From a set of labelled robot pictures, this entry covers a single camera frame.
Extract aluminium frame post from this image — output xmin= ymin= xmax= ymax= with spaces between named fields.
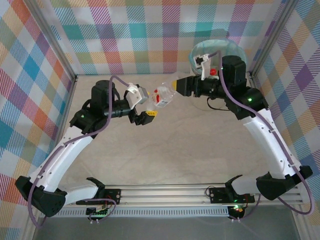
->
xmin=248 ymin=0 xmax=302 ymax=80
xmin=24 ymin=0 xmax=78 ymax=85

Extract grey slotted cable duct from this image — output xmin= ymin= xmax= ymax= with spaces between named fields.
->
xmin=58 ymin=206 xmax=231 ymax=219

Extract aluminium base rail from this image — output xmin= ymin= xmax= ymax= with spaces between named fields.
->
xmin=59 ymin=183 xmax=304 ymax=209

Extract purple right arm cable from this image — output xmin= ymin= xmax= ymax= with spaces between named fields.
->
xmin=208 ymin=50 xmax=315 ymax=222

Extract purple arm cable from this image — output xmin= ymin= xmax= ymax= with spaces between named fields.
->
xmin=208 ymin=50 xmax=315 ymax=222
xmin=27 ymin=75 xmax=130 ymax=230

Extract clear bottle red white label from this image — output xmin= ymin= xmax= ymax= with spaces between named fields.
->
xmin=146 ymin=73 xmax=186 ymax=111

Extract left circuit board green lights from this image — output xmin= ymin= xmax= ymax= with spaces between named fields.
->
xmin=85 ymin=204 xmax=113 ymax=217

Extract right circuit board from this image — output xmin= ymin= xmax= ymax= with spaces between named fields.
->
xmin=227 ymin=204 xmax=245 ymax=215

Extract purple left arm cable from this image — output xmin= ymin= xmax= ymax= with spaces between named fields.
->
xmin=27 ymin=75 xmax=130 ymax=230

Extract colourful plaid backdrop cloth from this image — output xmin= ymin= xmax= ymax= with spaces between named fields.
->
xmin=252 ymin=0 xmax=320 ymax=240
xmin=32 ymin=0 xmax=293 ymax=76
xmin=0 ymin=0 xmax=76 ymax=240

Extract white trash bin blue liner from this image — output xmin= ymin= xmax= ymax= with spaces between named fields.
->
xmin=188 ymin=37 xmax=249 ymax=77

